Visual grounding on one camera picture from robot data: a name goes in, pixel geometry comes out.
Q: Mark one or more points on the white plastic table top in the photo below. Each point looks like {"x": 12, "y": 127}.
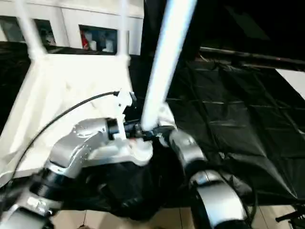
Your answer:
{"x": 59, "y": 83}

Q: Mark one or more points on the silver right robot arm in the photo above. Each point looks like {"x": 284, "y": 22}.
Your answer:
{"x": 190, "y": 152}

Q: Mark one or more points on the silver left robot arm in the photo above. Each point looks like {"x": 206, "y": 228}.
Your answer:
{"x": 78, "y": 143}

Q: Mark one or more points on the black work mat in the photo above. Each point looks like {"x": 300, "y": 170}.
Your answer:
{"x": 238, "y": 124}

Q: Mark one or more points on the black furniture unit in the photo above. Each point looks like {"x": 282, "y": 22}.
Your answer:
{"x": 238, "y": 23}

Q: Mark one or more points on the white glass-door cabinet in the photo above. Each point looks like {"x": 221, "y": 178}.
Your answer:
{"x": 71, "y": 14}

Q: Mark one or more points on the white flat board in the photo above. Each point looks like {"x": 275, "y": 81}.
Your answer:
{"x": 293, "y": 81}

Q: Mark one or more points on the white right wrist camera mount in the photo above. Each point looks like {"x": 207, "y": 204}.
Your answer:
{"x": 166, "y": 114}

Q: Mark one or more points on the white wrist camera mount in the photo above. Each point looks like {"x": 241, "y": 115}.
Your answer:
{"x": 166, "y": 114}
{"x": 124, "y": 102}

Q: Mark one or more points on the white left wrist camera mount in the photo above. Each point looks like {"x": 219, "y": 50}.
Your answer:
{"x": 124, "y": 102}

